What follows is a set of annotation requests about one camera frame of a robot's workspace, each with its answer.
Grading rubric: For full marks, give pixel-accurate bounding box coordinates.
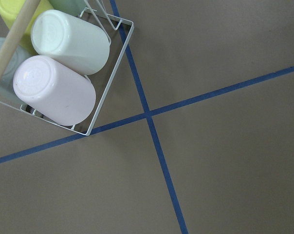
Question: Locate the pink cup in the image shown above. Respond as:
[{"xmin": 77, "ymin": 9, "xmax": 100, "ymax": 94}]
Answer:
[{"xmin": 13, "ymin": 55, "xmax": 96, "ymax": 126}]

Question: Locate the mint green cup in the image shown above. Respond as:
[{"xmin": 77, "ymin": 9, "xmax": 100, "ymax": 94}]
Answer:
[{"xmin": 49, "ymin": 0, "xmax": 86, "ymax": 17}]

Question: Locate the pale grey cup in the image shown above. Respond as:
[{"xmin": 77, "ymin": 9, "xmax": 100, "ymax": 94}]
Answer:
[{"xmin": 0, "ymin": 46, "xmax": 31, "ymax": 104}]

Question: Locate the yellow cup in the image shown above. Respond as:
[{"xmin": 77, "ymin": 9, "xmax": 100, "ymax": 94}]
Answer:
[{"xmin": 0, "ymin": 0, "xmax": 53, "ymax": 55}]

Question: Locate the white wire cup rack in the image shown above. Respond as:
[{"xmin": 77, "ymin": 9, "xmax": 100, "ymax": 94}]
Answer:
[{"xmin": 0, "ymin": 0, "xmax": 134, "ymax": 136}]

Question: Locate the wooden rack handle rod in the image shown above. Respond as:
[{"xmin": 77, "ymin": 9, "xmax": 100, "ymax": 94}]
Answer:
[{"xmin": 0, "ymin": 0, "xmax": 40, "ymax": 80}]

